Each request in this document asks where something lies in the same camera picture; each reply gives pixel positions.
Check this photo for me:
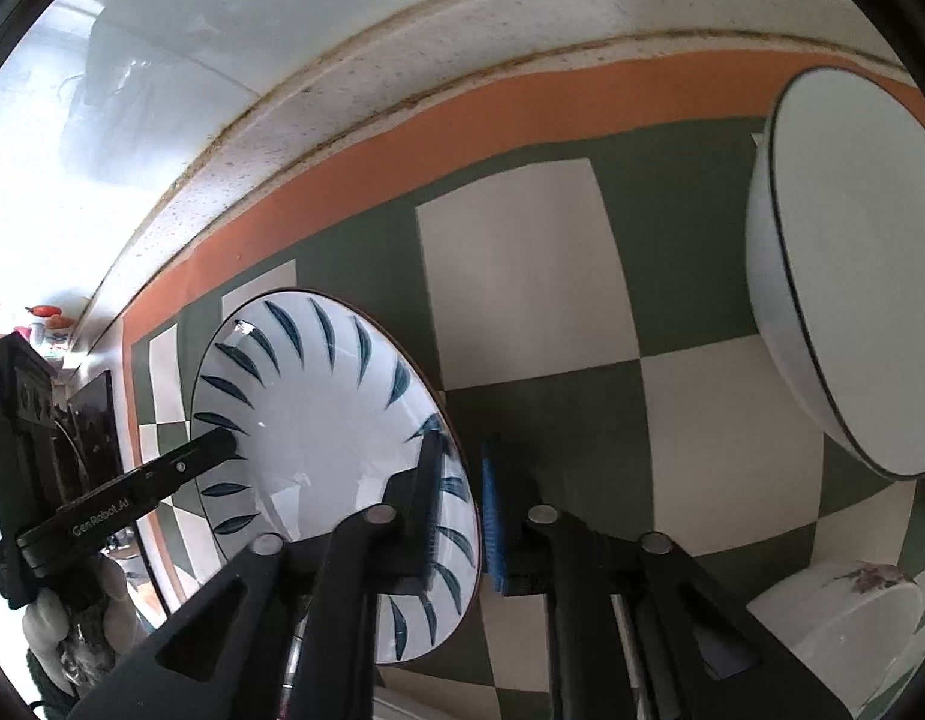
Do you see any blue leaf pattern plate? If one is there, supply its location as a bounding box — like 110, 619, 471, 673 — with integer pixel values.
188, 289, 482, 665

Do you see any person's left hand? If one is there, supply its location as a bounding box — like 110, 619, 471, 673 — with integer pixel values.
23, 551, 147, 700

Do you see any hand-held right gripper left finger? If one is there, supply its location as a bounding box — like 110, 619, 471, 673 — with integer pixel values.
71, 420, 452, 720

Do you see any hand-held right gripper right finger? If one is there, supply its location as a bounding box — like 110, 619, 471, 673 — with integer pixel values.
479, 435, 857, 720

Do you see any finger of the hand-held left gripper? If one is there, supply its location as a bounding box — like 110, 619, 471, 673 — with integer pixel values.
16, 429, 240, 569

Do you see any green white checkered mat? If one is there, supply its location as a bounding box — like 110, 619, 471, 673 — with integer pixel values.
121, 64, 925, 720

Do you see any white floral print bowl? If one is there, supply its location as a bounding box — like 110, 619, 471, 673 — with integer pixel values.
746, 559, 924, 720

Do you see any white black-rimmed bowl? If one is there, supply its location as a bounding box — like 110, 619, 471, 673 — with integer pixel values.
746, 67, 925, 481

